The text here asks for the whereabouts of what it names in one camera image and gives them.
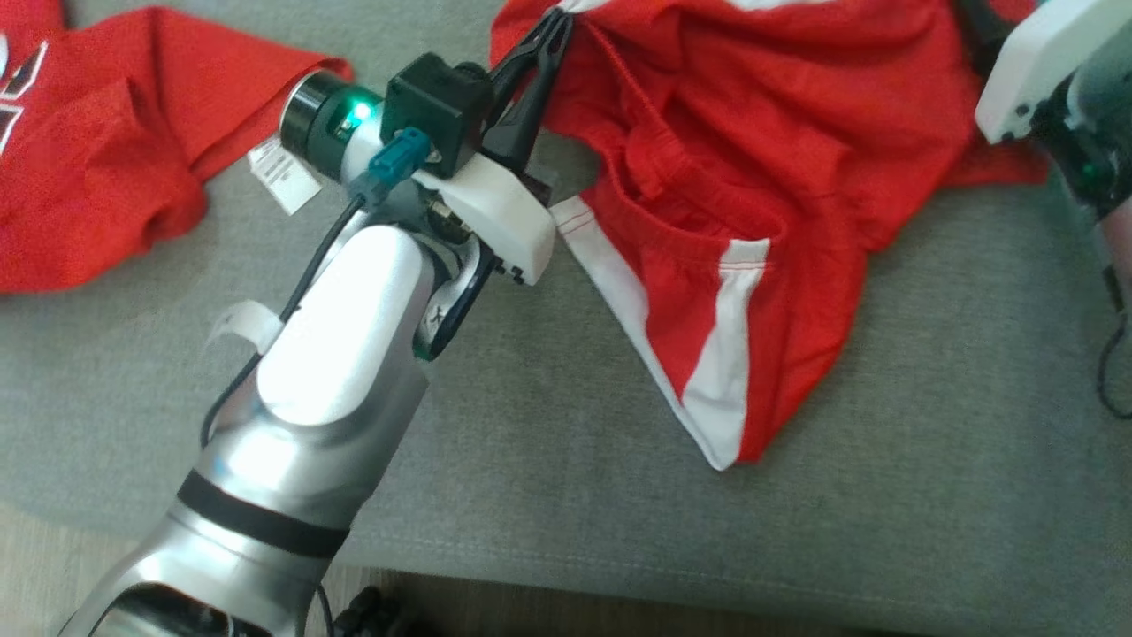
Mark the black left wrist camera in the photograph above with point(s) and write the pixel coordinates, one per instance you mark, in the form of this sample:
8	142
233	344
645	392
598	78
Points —
438	102

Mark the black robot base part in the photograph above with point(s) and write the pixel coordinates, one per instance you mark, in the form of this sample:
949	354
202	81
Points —
371	615

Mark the red basketball jersey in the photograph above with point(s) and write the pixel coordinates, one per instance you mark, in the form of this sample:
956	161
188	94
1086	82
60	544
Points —
115	150

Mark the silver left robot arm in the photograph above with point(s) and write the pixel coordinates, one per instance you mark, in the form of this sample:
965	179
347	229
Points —
336	354

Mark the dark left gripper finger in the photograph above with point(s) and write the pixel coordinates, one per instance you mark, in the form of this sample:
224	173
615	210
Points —
531	115
535	53

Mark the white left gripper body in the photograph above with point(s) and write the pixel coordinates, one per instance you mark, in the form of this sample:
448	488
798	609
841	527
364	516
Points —
500	217

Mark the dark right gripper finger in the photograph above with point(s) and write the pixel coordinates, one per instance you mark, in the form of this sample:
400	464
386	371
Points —
986	31

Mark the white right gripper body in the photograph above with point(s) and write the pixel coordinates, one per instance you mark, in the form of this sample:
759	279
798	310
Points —
1052	62

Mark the red shorts with white stripes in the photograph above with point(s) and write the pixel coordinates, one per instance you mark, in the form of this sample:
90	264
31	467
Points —
752	133

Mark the large grey sofa chaise cushion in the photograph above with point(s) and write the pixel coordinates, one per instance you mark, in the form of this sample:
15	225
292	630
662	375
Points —
929	398

